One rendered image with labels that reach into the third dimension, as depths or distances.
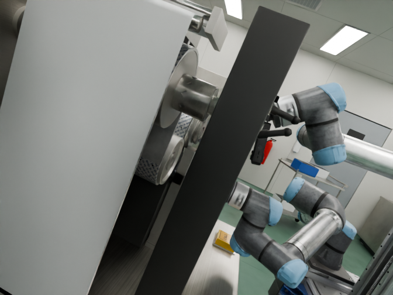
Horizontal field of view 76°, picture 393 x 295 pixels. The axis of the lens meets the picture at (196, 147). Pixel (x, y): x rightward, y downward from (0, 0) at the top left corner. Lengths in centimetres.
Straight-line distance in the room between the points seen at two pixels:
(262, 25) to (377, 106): 543
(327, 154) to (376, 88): 501
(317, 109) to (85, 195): 52
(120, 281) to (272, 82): 54
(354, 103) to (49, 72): 533
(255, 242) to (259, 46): 61
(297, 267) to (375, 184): 516
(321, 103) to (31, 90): 58
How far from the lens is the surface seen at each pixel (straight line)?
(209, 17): 39
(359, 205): 588
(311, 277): 153
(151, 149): 54
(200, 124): 66
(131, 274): 68
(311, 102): 66
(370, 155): 85
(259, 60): 26
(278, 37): 26
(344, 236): 148
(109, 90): 38
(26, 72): 47
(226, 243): 92
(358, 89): 556
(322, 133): 67
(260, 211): 76
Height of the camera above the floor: 135
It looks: 12 degrees down
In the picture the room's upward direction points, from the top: 23 degrees clockwise
